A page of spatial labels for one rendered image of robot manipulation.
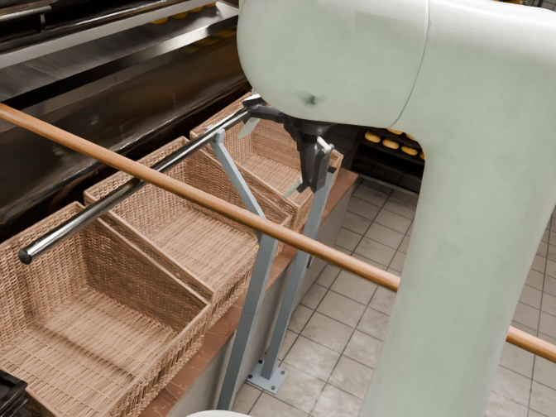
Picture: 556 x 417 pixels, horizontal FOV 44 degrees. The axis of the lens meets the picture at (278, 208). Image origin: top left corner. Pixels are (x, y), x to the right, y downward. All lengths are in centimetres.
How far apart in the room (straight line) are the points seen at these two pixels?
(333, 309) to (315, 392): 55
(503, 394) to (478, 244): 268
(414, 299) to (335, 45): 22
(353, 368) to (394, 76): 253
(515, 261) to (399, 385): 14
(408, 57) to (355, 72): 4
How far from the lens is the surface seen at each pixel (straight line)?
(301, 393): 278
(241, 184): 182
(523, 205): 55
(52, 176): 190
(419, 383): 59
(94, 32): 160
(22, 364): 188
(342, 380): 290
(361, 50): 48
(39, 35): 146
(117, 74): 202
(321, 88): 49
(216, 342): 201
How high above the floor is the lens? 192
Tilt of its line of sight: 30 degrees down
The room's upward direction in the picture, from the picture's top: 15 degrees clockwise
